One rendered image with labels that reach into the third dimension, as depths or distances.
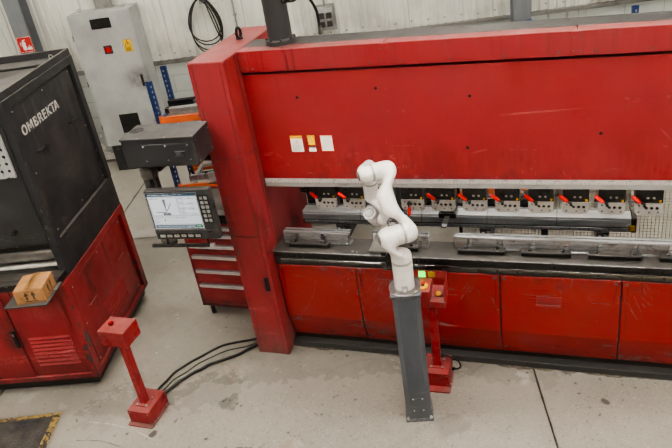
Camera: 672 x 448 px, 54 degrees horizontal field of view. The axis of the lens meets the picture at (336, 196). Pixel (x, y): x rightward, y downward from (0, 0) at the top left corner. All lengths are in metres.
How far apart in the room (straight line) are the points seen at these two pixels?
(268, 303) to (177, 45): 4.65
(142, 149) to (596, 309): 3.00
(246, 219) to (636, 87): 2.54
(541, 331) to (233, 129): 2.41
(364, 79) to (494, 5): 4.58
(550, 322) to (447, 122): 1.50
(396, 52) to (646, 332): 2.34
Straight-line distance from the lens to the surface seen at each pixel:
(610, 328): 4.63
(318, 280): 4.77
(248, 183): 4.41
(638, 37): 3.85
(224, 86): 4.18
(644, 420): 4.65
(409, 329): 4.04
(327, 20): 8.28
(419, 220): 4.73
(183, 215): 4.32
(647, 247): 4.43
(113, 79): 8.79
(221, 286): 5.52
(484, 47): 3.86
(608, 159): 4.11
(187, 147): 4.09
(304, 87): 4.20
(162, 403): 5.07
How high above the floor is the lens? 3.31
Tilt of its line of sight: 27 degrees down
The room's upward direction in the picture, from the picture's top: 9 degrees counter-clockwise
